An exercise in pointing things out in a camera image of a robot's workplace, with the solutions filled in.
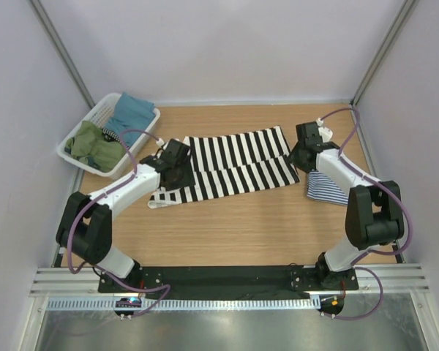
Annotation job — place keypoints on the black white striped garment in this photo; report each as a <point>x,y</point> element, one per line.
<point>232,165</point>

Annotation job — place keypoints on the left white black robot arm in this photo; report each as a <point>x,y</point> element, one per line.
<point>86,225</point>

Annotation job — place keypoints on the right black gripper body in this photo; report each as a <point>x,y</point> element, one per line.
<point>295,158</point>

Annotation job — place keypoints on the white plastic laundry basket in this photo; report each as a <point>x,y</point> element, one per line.
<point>133,139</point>

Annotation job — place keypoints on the dark striped garment in basket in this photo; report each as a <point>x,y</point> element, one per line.
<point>110,136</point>

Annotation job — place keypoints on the white slotted cable duct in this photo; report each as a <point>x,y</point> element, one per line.
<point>119,304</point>

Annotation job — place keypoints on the teal folded cloth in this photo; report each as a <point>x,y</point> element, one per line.
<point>130,113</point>

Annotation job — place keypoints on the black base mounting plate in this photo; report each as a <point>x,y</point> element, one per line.
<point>210,279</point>

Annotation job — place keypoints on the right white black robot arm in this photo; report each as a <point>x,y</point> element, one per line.
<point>374,215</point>

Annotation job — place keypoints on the blue white striped tank top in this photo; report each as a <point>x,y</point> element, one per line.
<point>321,188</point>

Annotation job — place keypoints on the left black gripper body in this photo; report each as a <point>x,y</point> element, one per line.
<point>184,177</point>

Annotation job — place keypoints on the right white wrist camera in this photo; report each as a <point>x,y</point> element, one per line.
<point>325,133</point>

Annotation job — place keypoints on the olive green garment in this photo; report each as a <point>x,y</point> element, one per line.
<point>89,147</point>

